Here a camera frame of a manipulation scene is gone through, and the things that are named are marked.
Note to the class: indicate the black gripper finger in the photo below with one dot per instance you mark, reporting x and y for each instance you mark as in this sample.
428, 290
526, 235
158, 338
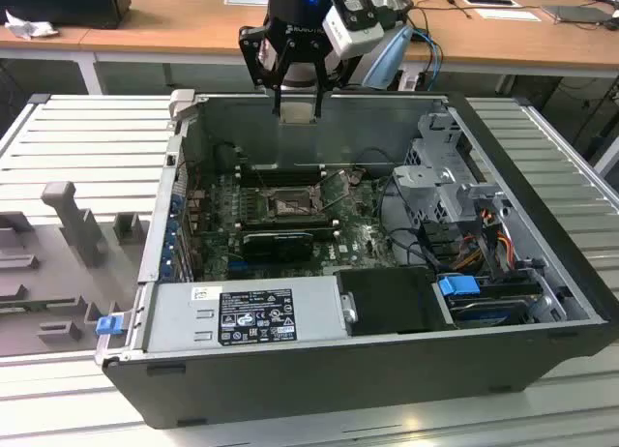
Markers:
319, 69
254, 55

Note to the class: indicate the silver CPU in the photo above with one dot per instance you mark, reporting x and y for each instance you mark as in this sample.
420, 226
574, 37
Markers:
297, 114

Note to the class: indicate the metal locking lever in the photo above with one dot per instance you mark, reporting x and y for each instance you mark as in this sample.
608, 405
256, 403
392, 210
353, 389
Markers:
262, 181
338, 201

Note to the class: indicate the black RAM slot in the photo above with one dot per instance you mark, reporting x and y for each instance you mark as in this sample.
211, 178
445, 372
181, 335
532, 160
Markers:
285, 221
290, 167
290, 183
290, 177
285, 226
285, 230
285, 217
290, 172

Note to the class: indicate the CPU socket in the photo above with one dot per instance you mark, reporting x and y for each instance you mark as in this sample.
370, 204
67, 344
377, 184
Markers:
285, 207

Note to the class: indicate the blue expansion slot clip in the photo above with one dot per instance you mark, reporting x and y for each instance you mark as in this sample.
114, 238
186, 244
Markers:
169, 247
173, 224
167, 269
176, 202

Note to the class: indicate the wooden desk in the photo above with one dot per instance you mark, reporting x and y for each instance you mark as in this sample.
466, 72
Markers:
193, 31

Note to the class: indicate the pale blue teach pendant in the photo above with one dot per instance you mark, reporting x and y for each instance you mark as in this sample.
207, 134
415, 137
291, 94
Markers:
389, 55

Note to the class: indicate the silver drive cage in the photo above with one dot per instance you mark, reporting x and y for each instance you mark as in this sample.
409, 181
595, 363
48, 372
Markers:
425, 181

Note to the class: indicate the green motherboard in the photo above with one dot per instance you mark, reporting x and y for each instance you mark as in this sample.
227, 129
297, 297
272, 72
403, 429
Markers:
358, 244

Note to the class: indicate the black graphics card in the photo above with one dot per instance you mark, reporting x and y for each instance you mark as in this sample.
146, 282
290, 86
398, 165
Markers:
275, 246

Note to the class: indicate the white phone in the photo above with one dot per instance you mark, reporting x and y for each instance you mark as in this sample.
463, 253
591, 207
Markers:
488, 1

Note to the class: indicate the white paper sheet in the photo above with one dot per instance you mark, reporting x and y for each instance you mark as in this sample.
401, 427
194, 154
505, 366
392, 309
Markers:
508, 14

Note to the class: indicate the black computer tower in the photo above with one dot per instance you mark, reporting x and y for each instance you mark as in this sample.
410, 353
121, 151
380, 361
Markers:
63, 4

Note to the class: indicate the crumpled white paper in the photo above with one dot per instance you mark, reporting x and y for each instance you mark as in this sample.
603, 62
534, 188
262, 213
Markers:
29, 28

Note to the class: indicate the hard disk in blue carrier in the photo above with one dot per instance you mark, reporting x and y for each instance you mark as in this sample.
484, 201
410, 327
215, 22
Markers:
457, 287

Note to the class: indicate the dark notebook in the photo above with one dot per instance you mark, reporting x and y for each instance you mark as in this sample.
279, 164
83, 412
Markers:
575, 14

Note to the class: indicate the silver power supply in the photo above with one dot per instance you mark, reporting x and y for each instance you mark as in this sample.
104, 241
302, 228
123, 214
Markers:
184, 321

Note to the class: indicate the grey parts rack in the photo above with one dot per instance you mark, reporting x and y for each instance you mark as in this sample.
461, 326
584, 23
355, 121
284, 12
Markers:
58, 282

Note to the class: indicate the blue case release latch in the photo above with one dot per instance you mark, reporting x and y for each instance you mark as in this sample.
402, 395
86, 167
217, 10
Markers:
109, 325

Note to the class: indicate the black open PC case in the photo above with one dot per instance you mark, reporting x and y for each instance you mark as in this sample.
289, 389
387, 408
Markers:
338, 389

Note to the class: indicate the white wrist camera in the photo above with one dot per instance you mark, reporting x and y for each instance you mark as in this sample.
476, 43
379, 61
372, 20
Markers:
345, 33

